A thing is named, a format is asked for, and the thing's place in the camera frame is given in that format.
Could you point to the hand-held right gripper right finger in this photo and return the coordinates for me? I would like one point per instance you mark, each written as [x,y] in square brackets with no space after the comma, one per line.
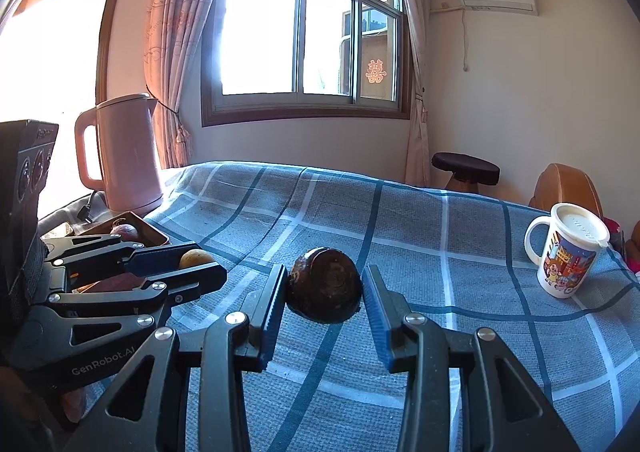
[375,317]

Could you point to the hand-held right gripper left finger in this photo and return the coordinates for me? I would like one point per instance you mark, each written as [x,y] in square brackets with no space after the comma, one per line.
[274,317]

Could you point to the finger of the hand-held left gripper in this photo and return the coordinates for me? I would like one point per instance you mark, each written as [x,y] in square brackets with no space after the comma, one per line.
[155,259]
[190,279]

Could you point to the small brown longan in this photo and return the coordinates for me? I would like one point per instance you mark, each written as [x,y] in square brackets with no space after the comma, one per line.
[192,259]

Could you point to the pink tin box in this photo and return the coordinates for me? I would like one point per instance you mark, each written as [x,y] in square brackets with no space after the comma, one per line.
[150,234]

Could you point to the purple round fruit with stem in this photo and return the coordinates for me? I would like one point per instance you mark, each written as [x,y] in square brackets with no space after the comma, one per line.
[125,231]

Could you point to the dark brown water chestnut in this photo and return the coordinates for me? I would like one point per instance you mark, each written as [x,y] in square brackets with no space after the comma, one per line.
[325,287]

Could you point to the pink electric kettle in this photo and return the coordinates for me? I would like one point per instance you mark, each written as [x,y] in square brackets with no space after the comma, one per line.
[130,157]

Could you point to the blue plaid tablecloth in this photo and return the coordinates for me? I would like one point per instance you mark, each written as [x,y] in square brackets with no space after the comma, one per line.
[400,217]

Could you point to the curtain tassel tieback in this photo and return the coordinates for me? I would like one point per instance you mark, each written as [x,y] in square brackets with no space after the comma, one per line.
[182,142]

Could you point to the dark round stool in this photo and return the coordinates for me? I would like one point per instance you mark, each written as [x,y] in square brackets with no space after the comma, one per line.
[465,165]

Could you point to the white printed mug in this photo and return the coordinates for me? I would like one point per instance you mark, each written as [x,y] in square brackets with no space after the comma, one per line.
[565,264]

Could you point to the pink patterned curtain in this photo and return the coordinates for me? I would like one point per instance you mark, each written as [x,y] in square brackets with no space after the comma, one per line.
[170,32]

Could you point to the white plastic mug lid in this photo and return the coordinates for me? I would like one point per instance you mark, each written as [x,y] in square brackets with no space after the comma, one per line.
[580,222]

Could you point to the brown leather chair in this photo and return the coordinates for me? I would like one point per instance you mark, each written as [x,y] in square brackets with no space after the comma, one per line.
[560,187]

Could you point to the pale curtain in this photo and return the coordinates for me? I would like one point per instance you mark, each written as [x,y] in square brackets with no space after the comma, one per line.
[417,82]

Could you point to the red paper window sticker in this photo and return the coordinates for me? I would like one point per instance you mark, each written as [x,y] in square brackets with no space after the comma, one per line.
[375,72]

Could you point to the sliding window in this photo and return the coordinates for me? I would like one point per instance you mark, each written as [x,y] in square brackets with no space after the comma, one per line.
[260,32]

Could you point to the red cloth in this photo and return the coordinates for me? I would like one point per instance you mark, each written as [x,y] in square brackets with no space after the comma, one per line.
[614,226]

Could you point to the wooden door frame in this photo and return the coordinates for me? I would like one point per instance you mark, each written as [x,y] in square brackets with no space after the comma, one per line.
[107,32]

